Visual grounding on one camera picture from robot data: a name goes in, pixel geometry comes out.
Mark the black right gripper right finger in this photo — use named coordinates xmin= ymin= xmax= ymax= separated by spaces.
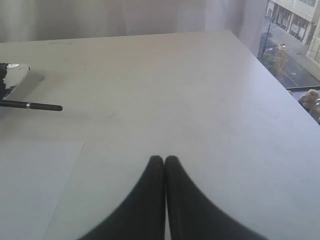
xmin=164 ymin=155 xmax=265 ymax=240

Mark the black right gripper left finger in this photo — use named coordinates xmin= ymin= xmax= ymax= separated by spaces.
xmin=81 ymin=155 xmax=166 ymax=240

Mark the black paintbrush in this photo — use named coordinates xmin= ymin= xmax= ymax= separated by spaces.
xmin=0 ymin=100 xmax=63 ymax=112

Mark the white paper sheet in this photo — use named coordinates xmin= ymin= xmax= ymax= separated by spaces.
xmin=0 ymin=141 xmax=84 ymax=240

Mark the white plate with blue paint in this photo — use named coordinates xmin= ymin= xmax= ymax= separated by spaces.
xmin=0 ymin=63 xmax=30 ymax=100

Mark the white backdrop curtain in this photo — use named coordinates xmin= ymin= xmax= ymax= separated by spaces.
xmin=0 ymin=0 xmax=267 ymax=54

